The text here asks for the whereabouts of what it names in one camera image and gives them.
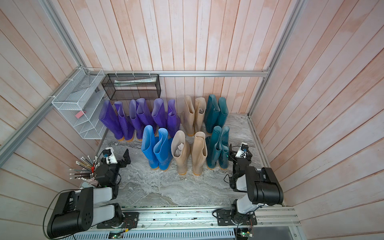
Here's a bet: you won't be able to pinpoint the blue rain boot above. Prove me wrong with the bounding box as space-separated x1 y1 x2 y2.
141 125 159 169
153 128 173 171

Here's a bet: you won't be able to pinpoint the beige rain boot large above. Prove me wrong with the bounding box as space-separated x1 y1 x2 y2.
181 96 195 136

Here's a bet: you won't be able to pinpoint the blue rain boot front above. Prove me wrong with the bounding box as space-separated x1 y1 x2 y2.
153 128 173 171

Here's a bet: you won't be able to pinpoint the teal rain boot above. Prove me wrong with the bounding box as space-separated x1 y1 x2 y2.
216 97 229 127
219 126 230 170
206 126 222 169
205 94 221 134

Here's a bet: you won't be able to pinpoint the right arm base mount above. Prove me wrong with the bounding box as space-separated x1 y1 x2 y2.
212 209 258 227

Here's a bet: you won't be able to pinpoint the black mesh wall basket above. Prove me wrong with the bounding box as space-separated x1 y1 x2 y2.
102 73 162 101

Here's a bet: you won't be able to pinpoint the aluminium frame rails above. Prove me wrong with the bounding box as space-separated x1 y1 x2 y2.
0 0 307 193

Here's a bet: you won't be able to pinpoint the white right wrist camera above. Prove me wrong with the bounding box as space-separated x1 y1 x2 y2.
236 143 249 159

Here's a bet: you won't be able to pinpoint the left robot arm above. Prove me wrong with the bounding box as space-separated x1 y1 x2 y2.
43 147 131 240

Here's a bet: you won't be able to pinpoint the pink eraser block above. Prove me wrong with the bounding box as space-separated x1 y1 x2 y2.
75 111 85 119

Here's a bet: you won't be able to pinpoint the beige rain boot small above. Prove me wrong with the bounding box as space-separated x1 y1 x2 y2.
171 130 191 175

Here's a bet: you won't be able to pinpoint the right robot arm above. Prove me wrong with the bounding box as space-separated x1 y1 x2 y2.
229 143 284 218

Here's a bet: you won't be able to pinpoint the purple rain boot back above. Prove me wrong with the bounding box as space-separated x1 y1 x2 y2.
167 99 181 138

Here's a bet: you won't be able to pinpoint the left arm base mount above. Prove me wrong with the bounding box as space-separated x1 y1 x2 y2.
97 203 139 230

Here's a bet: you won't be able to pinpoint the paper sheet in basket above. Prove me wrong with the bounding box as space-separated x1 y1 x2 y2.
114 78 157 87

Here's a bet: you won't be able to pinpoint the white wire wall shelf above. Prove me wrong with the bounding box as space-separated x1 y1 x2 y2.
52 68 108 140

